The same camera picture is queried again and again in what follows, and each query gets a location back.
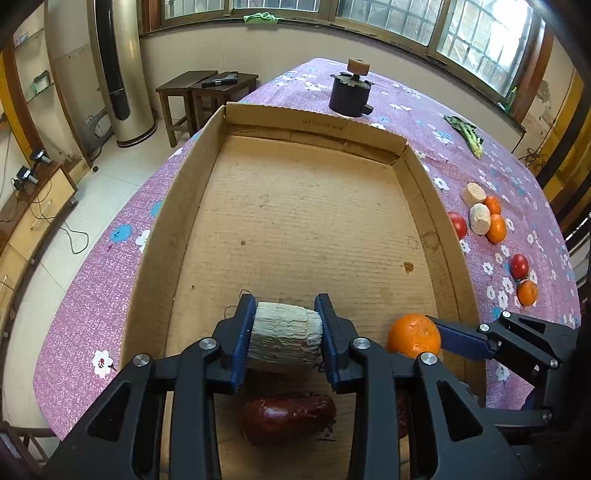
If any red tomato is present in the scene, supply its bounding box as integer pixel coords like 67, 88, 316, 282
509, 254, 530, 280
448, 212, 468, 240

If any tall standing air conditioner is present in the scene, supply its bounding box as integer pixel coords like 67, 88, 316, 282
87, 0, 156, 148

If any green leafy vegetable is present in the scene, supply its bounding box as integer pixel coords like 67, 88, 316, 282
444, 115, 484, 159

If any green bottle on sill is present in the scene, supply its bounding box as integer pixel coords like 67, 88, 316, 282
504, 86, 518, 113

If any dark wooden stool right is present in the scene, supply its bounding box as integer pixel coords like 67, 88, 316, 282
190, 71, 259, 131

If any wall shelf unit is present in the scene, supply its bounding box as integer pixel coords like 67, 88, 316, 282
1, 5, 73, 164

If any dark wooden stool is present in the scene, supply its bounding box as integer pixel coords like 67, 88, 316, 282
190, 71, 259, 131
155, 70, 217, 147

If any black cylinder device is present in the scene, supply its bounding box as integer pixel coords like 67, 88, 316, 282
329, 58, 374, 118

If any large white yam chunk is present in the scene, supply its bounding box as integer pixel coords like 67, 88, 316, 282
247, 302, 324, 373

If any dark wooden stool left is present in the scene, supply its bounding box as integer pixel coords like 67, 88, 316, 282
155, 70, 217, 147

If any wrinkled red date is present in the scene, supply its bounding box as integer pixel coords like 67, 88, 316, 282
397, 395, 409, 439

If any window frame with grille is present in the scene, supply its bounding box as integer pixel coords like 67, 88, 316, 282
137, 0, 554, 107

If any orange tangerine cluster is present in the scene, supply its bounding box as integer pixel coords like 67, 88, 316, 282
483, 195, 502, 215
486, 214, 507, 244

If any green cloth on sill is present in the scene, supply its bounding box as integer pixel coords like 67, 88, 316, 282
242, 12, 280, 25

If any large smooth red date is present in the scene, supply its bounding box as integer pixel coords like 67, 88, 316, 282
240, 394, 337, 447

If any wooden tv cabinet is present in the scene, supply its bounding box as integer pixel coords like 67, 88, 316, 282
0, 162, 77, 329

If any black remote control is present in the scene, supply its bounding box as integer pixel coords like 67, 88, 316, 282
200, 72, 238, 88

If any round white yam chunk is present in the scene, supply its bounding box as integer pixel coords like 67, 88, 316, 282
461, 182, 487, 208

